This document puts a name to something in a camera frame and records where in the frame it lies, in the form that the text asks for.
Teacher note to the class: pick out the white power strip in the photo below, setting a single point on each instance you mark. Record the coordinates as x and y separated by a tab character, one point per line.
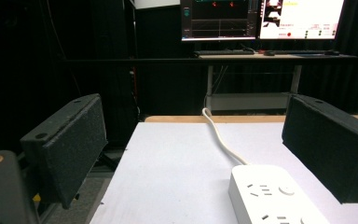
267	196

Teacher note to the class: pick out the black keyboard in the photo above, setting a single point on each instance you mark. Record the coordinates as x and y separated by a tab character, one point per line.
225	52
298	52

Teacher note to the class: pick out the black computer mouse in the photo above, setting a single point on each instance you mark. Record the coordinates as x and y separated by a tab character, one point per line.
332	53
269	53

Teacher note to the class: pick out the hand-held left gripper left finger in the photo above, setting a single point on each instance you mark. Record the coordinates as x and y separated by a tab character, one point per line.
71	146

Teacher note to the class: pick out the bright screen computer monitor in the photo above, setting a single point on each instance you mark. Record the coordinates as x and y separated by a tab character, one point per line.
301	18

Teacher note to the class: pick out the black metal stand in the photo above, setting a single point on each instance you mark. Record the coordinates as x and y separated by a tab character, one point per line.
130	56

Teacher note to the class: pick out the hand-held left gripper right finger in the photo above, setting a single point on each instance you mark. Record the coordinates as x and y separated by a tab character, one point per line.
329	149

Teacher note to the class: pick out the wooden desk with white legs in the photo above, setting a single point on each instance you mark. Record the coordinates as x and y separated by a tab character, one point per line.
251	77

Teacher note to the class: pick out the dark screen computer monitor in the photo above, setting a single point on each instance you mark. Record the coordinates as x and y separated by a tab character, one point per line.
219	19

